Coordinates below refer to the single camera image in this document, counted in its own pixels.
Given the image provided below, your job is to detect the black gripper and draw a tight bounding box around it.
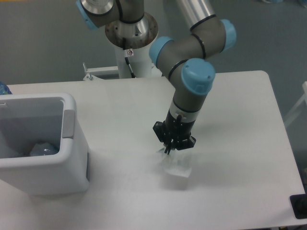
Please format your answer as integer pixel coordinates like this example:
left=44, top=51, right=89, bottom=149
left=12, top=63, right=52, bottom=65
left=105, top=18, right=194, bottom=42
left=153, top=111, right=196, bottom=155

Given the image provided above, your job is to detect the clear plastic wrapper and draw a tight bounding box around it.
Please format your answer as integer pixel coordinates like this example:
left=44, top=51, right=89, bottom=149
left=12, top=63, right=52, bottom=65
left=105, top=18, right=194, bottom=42
left=156, top=148, right=192, bottom=178

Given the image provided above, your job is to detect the crushed clear plastic bottle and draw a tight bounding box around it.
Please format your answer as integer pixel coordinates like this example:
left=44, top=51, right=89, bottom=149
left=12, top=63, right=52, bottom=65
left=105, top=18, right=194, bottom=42
left=9, top=141, right=59, bottom=158

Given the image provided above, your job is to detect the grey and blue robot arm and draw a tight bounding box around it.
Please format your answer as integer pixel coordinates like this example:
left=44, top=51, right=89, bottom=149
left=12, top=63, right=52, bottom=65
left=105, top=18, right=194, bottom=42
left=76, top=0, right=236, bottom=154

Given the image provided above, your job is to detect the white trash can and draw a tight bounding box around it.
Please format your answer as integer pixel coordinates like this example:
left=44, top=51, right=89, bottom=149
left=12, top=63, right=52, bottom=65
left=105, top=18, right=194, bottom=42
left=0, top=93, right=89, bottom=195

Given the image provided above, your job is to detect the black device at table edge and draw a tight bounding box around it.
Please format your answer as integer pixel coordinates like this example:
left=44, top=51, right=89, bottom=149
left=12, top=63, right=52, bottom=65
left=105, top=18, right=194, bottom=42
left=290, top=194, right=307, bottom=219

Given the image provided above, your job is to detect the blue patterned object at left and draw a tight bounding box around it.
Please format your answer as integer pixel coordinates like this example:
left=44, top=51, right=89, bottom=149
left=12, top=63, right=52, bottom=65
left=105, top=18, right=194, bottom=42
left=0, top=82, right=12, bottom=95

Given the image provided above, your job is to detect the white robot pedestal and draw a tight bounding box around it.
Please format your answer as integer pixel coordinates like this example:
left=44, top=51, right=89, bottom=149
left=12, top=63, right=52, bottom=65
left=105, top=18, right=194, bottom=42
left=82, top=13, right=173, bottom=81

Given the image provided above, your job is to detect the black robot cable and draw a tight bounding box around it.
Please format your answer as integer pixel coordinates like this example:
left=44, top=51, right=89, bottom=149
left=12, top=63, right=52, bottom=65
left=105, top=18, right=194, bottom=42
left=121, top=37, right=137, bottom=79

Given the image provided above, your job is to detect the white frame at right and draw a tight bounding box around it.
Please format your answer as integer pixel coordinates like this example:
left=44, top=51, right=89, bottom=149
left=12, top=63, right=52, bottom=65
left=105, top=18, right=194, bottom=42
left=283, top=81, right=307, bottom=128

